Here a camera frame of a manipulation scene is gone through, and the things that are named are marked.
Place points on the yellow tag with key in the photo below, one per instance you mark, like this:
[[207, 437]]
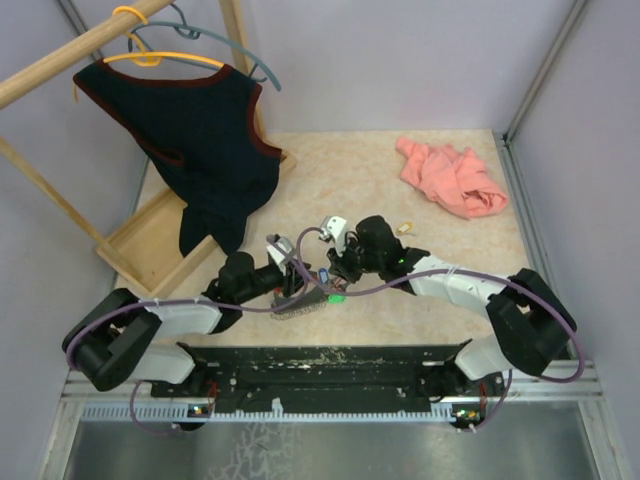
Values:
[[405, 229]]

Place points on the yellow clothes hanger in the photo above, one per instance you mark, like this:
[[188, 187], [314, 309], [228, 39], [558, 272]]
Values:
[[144, 57]]

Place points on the wooden clothes rack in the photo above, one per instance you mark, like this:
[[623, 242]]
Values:
[[85, 166]]

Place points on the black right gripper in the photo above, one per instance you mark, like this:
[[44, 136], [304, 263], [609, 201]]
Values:
[[340, 265]]

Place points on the aluminium frame rail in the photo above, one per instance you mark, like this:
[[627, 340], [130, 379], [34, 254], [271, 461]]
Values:
[[564, 381]]

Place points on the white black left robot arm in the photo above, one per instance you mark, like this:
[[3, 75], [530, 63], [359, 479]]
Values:
[[114, 343]]

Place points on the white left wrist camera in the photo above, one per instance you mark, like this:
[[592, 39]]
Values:
[[280, 251]]

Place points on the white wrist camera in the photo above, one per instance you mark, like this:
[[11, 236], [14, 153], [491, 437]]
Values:
[[280, 251], [334, 229]]

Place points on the green tag with key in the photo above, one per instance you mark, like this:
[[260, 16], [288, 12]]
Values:
[[336, 299]]

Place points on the blue tag with key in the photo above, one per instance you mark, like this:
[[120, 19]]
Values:
[[323, 276]]

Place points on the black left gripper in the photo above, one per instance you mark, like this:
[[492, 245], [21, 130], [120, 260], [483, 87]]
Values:
[[296, 271]]

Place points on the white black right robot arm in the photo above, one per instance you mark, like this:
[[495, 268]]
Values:
[[530, 326]]

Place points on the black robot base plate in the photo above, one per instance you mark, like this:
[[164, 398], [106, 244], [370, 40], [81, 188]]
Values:
[[330, 383]]

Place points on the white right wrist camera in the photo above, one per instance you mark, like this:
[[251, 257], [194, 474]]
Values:
[[334, 229]]

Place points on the grey-blue clothes hanger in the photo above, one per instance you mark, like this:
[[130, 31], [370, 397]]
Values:
[[206, 28]]

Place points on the red tag with key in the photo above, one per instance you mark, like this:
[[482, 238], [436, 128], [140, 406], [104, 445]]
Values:
[[340, 284]]

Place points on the dark navy vest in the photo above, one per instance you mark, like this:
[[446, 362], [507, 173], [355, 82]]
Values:
[[201, 137]]

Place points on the pink crumpled cloth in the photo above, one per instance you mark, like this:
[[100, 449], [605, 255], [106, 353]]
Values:
[[458, 181]]

